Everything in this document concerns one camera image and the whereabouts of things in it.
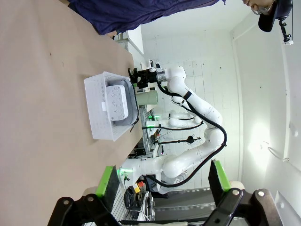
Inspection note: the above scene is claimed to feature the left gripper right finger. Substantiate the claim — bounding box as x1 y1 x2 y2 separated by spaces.
204 159 283 226

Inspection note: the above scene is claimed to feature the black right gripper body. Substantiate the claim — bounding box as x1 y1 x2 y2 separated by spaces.
137 67 158 89

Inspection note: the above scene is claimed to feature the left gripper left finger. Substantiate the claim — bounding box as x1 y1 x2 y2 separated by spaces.
47 165 120 226

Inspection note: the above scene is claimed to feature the white power strip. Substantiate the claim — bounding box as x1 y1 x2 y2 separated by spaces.
101 85 129 121

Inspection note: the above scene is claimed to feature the white perforated plastic basket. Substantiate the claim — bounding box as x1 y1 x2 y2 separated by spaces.
84 71 141 142

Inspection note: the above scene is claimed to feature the grey-green cylinder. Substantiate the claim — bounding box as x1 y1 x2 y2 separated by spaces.
135 91 158 105

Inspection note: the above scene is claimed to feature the yellow emergency stop box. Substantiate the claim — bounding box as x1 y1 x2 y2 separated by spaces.
131 181 145 195

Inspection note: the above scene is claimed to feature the white side desk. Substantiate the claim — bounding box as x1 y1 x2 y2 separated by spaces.
112 24 144 55

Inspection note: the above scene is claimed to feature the black boom stand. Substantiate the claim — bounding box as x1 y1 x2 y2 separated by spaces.
155 136 202 145

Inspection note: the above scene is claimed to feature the person's navy jacket torso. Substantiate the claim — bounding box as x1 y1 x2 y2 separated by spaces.
68 0 227 36

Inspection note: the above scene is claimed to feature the person's head with glasses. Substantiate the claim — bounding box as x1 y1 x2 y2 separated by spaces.
243 0 276 16

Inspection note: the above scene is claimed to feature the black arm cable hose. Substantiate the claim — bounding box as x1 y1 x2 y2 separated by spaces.
156 80 228 189

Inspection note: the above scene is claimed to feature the aluminium profile frame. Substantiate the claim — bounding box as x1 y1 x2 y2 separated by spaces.
128 105 163 165

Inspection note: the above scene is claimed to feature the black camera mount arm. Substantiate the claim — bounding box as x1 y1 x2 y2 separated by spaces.
278 16 293 46

